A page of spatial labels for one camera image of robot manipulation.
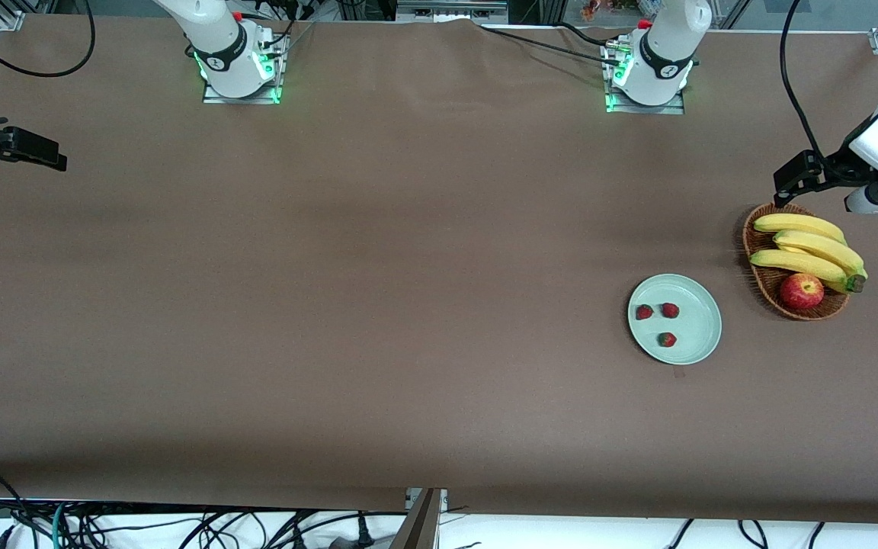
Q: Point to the red strawberry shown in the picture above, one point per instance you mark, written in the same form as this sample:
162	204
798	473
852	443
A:
670	309
644	312
667	339

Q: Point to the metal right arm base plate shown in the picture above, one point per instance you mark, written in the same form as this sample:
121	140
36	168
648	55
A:
256	99

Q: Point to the red apple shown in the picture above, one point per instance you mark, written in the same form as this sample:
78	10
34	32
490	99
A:
801	293

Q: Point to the black power plug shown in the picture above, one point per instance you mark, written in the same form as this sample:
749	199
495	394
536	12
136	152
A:
364	537

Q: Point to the yellow banana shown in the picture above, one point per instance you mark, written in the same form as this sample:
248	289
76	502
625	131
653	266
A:
797	223
793	249
820	248
797	264

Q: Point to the grey metal box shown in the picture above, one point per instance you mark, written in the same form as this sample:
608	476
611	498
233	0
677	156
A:
450	9

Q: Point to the pale green round plate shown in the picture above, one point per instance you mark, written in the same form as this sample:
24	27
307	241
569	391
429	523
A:
687	328

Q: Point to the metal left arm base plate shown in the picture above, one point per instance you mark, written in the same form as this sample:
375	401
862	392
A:
668	110

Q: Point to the grey support post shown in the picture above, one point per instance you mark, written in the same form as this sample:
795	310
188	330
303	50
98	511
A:
420	530

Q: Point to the brown table cover sheet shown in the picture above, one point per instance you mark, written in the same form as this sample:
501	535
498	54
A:
439	191

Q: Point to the brown wicker basket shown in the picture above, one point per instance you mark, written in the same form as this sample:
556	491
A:
768	288

